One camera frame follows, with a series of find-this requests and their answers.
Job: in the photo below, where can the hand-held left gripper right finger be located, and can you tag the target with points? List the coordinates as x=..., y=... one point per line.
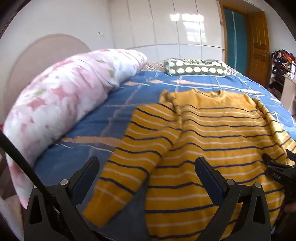
x=211, y=178

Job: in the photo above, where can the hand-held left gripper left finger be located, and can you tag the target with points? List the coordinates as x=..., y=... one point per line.
x=84, y=178

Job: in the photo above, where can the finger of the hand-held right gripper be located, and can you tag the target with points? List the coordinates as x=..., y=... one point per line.
x=274, y=161

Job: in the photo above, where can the yellow striped sweater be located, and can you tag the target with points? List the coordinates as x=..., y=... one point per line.
x=208, y=143

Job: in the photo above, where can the cluttered shelf of clothes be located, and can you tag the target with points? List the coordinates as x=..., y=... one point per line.
x=283, y=67

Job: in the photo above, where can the blue patterned bed sheet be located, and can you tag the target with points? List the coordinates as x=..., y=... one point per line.
x=97, y=118

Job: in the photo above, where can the beige cabinet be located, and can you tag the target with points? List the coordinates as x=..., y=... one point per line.
x=289, y=92

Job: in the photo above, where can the pink floral quilt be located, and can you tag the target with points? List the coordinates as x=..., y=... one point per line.
x=57, y=97

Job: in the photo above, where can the green dotted pillow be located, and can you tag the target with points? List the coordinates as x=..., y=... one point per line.
x=196, y=67

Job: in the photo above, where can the wooden door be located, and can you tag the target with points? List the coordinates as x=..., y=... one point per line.
x=259, y=48

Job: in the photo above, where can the beige rounded headboard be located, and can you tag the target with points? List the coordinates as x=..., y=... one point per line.
x=39, y=53

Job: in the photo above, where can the white glossy wardrobe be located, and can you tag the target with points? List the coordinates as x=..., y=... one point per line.
x=166, y=25

